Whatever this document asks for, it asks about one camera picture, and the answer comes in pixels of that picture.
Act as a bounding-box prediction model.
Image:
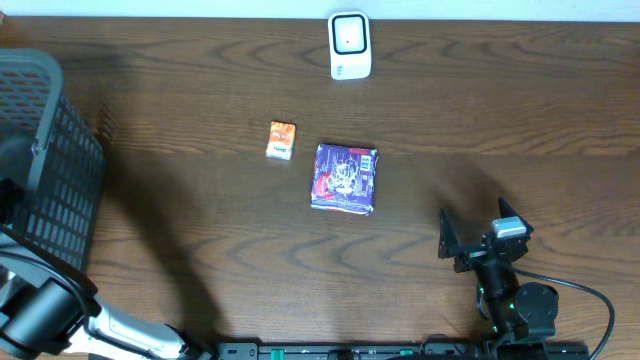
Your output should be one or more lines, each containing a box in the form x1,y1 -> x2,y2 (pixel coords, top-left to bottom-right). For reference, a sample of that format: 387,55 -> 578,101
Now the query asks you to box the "purple snack packet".
310,144 -> 379,216

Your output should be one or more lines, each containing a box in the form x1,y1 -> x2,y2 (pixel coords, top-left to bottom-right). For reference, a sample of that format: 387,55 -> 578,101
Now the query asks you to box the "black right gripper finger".
498,197 -> 534,234
438,209 -> 459,259

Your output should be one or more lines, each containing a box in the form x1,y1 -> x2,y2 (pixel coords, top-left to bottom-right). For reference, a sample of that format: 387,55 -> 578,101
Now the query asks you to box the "white barcode scanner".
327,11 -> 372,81

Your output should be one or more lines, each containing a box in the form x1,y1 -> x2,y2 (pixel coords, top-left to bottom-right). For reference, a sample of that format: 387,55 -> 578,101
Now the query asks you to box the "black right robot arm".
438,198 -> 559,342

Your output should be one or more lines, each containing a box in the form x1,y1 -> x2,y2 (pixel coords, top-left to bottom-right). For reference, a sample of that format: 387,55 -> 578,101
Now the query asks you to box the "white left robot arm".
1,135 -> 217,359

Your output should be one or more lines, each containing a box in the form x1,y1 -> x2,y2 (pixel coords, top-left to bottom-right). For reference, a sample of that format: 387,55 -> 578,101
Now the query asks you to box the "orange small snack box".
265,121 -> 296,161

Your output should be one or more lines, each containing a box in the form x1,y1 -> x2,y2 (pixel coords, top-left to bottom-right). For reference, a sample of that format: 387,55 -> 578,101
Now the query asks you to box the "black mesh plastic basket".
1,49 -> 106,271

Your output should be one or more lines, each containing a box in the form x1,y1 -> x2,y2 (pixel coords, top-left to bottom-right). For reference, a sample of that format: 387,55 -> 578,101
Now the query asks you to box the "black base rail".
215,338 -> 589,360

